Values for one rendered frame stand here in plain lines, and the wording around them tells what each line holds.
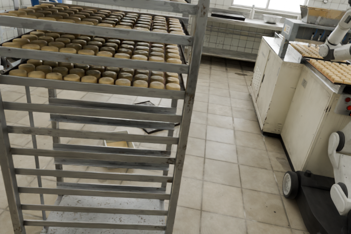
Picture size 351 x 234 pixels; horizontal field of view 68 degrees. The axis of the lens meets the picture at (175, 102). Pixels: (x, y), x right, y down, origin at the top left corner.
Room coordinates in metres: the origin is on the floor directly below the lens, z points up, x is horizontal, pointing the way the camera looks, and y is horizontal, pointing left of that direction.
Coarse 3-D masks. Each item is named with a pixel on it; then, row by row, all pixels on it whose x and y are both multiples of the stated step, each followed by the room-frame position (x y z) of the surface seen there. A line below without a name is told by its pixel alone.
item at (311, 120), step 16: (304, 64) 2.35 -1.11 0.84; (304, 80) 2.22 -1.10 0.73; (320, 80) 1.93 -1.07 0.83; (304, 96) 2.11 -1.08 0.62; (320, 96) 1.83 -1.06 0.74; (336, 96) 1.68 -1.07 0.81; (288, 112) 2.34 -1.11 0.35; (304, 112) 2.00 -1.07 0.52; (320, 112) 1.74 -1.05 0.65; (288, 128) 2.20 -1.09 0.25; (304, 128) 1.89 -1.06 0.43; (320, 128) 1.68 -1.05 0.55; (336, 128) 1.67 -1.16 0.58; (288, 144) 2.08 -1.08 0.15; (304, 144) 1.80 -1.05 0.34; (320, 144) 1.67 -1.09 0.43; (288, 160) 2.03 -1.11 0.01; (304, 160) 1.70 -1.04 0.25; (320, 160) 1.67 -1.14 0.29
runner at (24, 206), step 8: (24, 208) 0.74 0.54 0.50; (32, 208) 0.74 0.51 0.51; (40, 208) 0.74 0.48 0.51; (48, 208) 0.75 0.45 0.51; (56, 208) 0.75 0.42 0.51; (64, 208) 0.75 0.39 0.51; (72, 208) 0.76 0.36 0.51; (80, 208) 0.76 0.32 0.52; (88, 208) 0.76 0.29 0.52; (96, 208) 0.77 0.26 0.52; (104, 208) 0.77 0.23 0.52; (112, 208) 0.77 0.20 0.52; (120, 208) 0.78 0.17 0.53; (128, 208) 0.78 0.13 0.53
